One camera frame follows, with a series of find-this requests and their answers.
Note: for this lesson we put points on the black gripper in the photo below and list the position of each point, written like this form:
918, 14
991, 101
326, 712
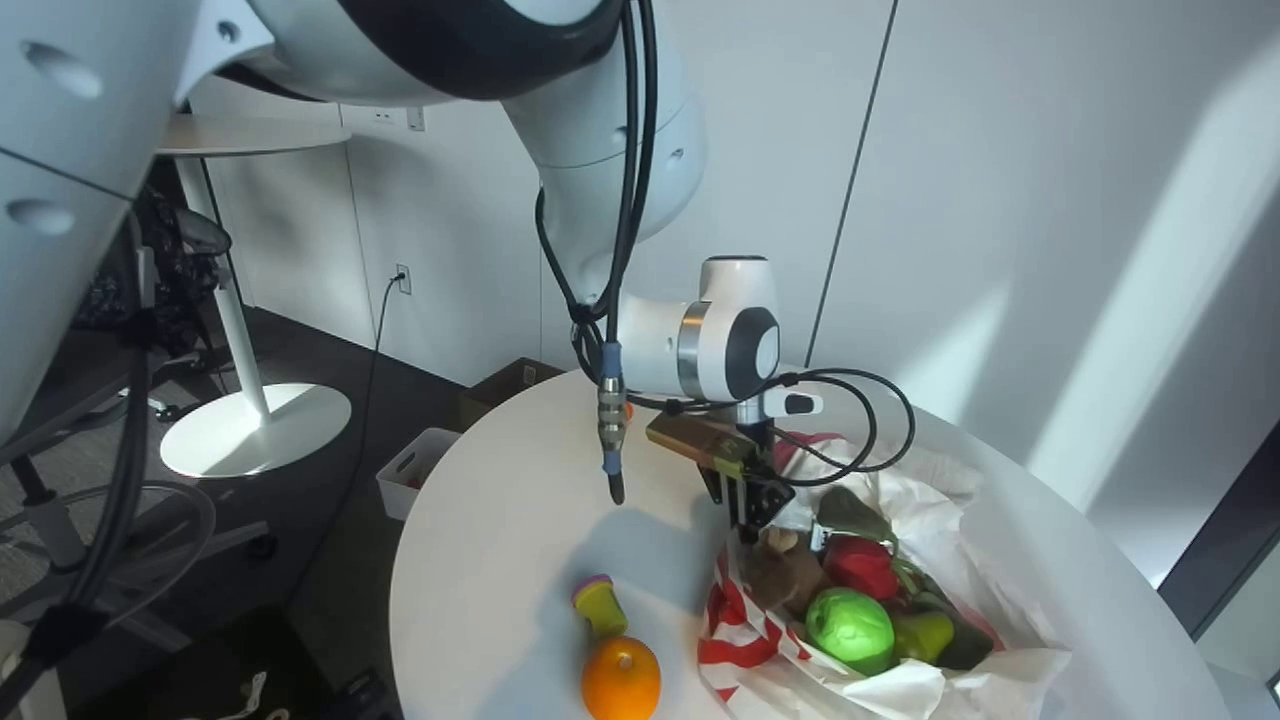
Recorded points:
745, 474

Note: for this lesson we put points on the brown moose plush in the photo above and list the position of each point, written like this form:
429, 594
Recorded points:
787, 573

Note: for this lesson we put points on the red turnip plushie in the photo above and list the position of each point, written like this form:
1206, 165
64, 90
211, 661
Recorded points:
867, 566

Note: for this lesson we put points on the bright green apple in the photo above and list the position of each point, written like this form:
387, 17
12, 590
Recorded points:
848, 628

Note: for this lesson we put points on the dark green pear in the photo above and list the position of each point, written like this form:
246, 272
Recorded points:
927, 634

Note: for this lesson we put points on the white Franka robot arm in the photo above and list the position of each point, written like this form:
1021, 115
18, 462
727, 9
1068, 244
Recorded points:
560, 80

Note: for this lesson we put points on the orange fruit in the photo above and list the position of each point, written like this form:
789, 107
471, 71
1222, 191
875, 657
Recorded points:
622, 680

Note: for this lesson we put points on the white red plastic bag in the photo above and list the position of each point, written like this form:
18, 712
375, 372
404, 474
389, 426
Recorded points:
1000, 560

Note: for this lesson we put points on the white waste bin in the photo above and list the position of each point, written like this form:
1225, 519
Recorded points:
419, 471

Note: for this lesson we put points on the dark office chair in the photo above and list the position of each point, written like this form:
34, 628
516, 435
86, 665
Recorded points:
183, 293

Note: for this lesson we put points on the black foreground stand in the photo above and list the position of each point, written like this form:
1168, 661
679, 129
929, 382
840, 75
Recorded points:
92, 535

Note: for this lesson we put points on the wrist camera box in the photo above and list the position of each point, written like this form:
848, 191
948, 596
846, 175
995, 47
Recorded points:
703, 437

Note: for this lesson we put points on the wall power outlet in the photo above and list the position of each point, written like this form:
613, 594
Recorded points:
403, 283

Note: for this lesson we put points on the white pedestal table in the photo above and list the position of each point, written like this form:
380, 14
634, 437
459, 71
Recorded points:
265, 426

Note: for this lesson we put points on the white wall switch plate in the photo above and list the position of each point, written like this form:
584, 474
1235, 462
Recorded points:
414, 121

